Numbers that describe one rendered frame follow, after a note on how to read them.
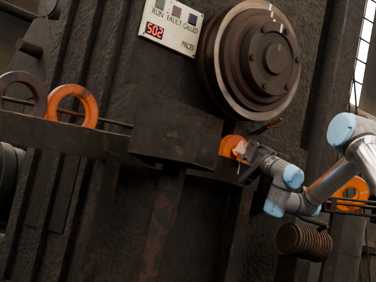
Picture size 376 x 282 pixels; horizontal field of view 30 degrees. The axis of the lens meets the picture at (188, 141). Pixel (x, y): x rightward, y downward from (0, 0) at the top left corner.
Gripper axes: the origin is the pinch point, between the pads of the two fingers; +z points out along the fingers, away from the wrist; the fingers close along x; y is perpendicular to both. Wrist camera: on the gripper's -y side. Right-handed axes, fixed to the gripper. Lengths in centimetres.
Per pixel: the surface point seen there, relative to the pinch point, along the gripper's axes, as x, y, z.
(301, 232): -24.4, -17.6, -25.8
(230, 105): 10.0, 15.8, 1.5
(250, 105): 1.6, 18.7, 0.5
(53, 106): 79, -5, -3
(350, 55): -355, 100, 295
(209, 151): 34.9, 0.5, -28.0
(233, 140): 3.2, 4.1, -0.1
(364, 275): -660, -144, 386
